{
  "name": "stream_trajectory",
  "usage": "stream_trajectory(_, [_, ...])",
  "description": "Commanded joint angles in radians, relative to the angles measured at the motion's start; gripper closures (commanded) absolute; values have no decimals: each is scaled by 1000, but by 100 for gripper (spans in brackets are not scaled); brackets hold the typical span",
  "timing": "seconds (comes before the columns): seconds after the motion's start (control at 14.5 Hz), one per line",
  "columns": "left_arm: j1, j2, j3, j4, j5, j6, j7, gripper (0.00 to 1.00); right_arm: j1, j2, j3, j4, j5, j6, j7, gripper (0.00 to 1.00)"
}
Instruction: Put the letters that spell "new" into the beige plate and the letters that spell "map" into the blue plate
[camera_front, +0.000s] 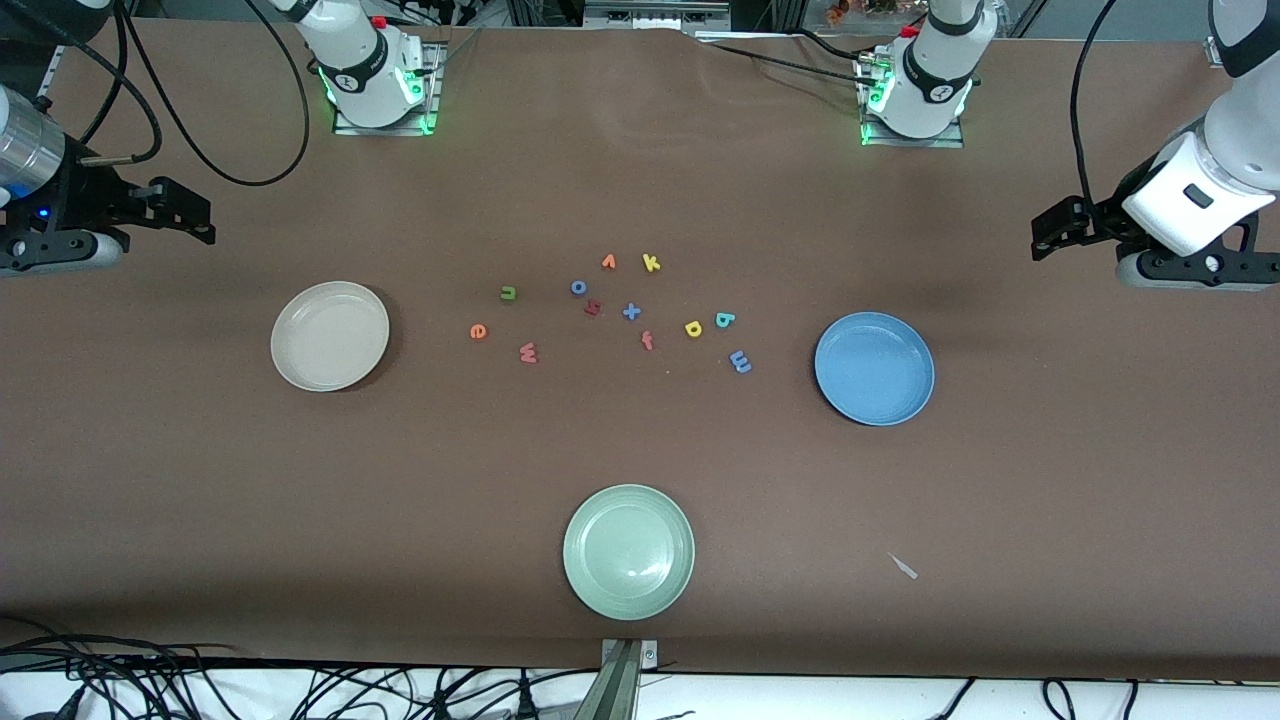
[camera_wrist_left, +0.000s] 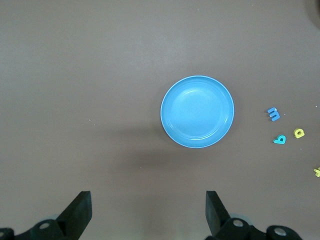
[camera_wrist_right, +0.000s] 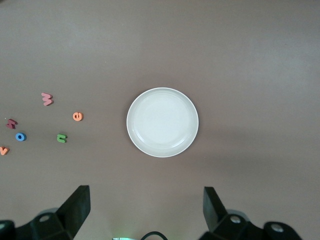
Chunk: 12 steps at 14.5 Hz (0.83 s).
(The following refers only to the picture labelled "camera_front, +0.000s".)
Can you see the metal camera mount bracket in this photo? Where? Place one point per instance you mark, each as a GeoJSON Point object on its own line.
{"type": "Point", "coordinates": [622, 680]}

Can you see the blue plate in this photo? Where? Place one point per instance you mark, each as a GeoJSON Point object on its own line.
{"type": "Point", "coordinates": [874, 369]}

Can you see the brown table cover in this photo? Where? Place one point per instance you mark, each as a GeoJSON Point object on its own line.
{"type": "Point", "coordinates": [640, 440]}

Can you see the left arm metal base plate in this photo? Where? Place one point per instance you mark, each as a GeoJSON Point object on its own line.
{"type": "Point", "coordinates": [910, 142]}

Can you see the red letter w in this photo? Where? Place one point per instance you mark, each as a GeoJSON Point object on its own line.
{"type": "Point", "coordinates": [528, 353]}

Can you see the aluminium table edge rail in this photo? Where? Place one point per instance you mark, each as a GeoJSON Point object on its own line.
{"type": "Point", "coordinates": [50, 80]}
{"type": "Point", "coordinates": [1213, 50]}

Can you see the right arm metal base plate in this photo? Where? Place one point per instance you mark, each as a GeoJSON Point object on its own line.
{"type": "Point", "coordinates": [385, 130]}

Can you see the white paper scrap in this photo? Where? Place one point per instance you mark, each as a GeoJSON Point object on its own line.
{"type": "Point", "coordinates": [904, 567]}

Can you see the beige brown plate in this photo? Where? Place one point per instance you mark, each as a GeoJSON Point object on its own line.
{"type": "Point", "coordinates": [330, 336]}

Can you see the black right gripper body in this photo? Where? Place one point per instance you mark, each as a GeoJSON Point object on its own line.
{"type": "Point", "coordinates": [82, 200]}

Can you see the aluminium frame structure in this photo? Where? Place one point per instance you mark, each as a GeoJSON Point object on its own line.
{"type": "Point", "coordinates": [650, 15]}

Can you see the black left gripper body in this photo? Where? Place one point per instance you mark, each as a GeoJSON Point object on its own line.
{"type": "Point", "coordinates": [1108, 213]}

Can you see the pale green plate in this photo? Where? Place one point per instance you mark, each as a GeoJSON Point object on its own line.
{"type": "Point", "coordinates": [628, 552]}

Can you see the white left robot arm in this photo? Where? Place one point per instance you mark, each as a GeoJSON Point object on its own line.
{"type": "Point", "coordinates": [935, 70]}

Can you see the blue letter m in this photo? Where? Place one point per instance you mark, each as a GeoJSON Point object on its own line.
{"type": "Point", "coordinates": [740, 362]}

